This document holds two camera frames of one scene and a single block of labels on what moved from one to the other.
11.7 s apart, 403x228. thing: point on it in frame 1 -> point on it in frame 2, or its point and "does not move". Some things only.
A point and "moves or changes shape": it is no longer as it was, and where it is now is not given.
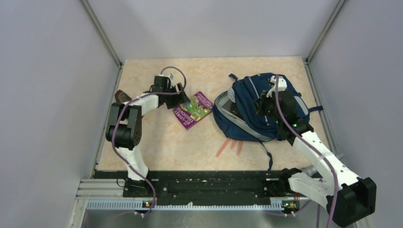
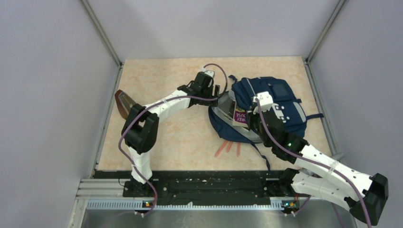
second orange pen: (223, 147) does not move
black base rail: (207, 188) does not move
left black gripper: (180, 98) -> (215, 90)
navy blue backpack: (234, 110) moves or changes shape
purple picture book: (188, 114) -> (240, 118)
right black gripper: (259, 103) -> (251, 116)
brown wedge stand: (121, 97) does not move
